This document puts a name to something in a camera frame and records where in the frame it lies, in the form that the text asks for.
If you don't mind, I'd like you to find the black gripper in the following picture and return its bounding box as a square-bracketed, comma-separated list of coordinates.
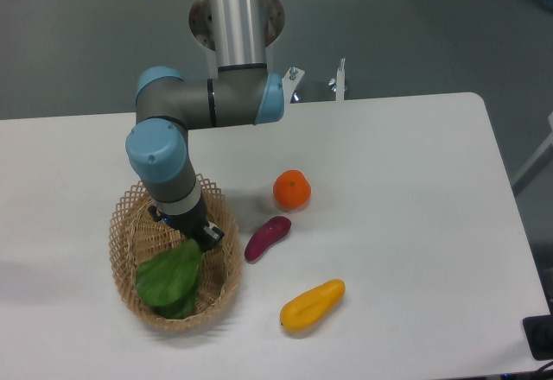
[147, 196, 225, 252]

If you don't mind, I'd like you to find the green bok choy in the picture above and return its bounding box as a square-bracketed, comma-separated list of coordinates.
[135, 239, 203, 320]

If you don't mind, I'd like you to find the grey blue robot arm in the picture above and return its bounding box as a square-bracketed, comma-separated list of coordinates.
[125, 0, 285, 252]

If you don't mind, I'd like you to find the woven wicker basket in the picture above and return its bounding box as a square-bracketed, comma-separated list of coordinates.
[109, 177, 242, 332]

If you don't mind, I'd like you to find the purple sweet potato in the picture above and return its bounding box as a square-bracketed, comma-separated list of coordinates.
[245, 216, 292, 262]

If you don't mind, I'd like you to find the orange tangerine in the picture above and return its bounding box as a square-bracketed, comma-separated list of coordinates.
[273, 170, 311, 210]

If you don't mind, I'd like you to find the yellow papaya fruit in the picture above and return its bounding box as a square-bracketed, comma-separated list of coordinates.
[279, 279, 346, 333]

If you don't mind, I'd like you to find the black device at table edge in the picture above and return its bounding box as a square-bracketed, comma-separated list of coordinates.
[523, 314, 553, 361]

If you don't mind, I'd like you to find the white table leg right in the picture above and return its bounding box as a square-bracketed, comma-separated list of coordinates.
[511, 114, 552, 197]

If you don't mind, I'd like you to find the white pedestal base frame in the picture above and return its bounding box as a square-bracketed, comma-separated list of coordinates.
[282, 57, 347, 104]

